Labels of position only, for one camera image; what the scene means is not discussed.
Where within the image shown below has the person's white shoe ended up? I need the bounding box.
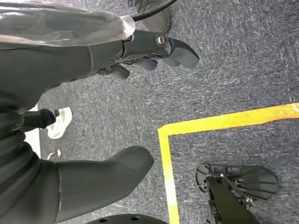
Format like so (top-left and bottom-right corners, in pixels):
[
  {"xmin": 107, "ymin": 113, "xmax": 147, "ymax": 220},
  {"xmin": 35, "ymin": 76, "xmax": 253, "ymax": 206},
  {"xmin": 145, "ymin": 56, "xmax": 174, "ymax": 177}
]
[{"xmin": 46, "ymin": 107, "xmax": 73, "ymax": 140}]

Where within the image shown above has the person's leg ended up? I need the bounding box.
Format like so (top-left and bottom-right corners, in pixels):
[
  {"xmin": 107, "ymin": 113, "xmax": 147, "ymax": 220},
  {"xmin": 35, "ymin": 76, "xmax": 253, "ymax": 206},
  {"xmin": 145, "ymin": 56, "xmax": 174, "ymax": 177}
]
[{"xmin": 21, "ymin": 108, "xmax": 60, "ymax": 133}]

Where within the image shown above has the clear plastic cover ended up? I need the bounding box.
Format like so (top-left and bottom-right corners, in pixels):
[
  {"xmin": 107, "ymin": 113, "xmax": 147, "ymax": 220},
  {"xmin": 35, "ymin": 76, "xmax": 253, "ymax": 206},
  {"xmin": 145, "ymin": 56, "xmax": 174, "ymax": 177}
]
[{"xmin": 0, "ymin": 0, "xmax": 136, "ymax": 48}]

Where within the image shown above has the white panel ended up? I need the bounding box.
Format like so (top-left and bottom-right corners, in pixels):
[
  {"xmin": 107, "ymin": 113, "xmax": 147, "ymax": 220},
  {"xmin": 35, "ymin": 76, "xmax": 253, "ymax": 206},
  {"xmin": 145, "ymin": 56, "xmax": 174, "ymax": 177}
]
[{"xmin": 23, "ymin": 104, "xmax": 42, "ymax": 159}]

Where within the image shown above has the yellow floor tape line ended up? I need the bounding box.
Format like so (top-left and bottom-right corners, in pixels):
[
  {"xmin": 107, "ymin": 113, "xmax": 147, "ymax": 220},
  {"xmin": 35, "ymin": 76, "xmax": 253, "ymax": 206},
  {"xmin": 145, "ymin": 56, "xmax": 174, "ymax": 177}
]
[{"xmin": 158, "ymin": 102, "xmax": 299, "ymax": 224}]

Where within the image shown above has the black perforated round base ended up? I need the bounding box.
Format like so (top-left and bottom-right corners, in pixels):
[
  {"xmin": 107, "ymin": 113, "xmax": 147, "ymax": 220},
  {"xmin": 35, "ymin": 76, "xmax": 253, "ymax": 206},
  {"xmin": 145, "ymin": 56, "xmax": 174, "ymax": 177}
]
[{"xmin": 85, "ymin": 213, "xmax": 169, "ymax": 224}]

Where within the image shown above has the black robot foot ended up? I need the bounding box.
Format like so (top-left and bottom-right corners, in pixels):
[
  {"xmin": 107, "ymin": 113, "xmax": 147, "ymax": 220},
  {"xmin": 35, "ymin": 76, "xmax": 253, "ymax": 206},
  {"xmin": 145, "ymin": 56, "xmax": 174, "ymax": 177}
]
[{"xmin": 196, "ymin": 163, "xmax": 279, "ymax": 224}]

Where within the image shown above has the black cable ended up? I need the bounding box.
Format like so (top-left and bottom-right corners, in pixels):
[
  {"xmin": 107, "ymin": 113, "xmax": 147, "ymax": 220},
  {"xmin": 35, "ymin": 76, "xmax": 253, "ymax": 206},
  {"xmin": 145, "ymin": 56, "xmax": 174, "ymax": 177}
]
[{"xmin": 128, "ymin": 0, "xmax": 178, "ymax": 22}]

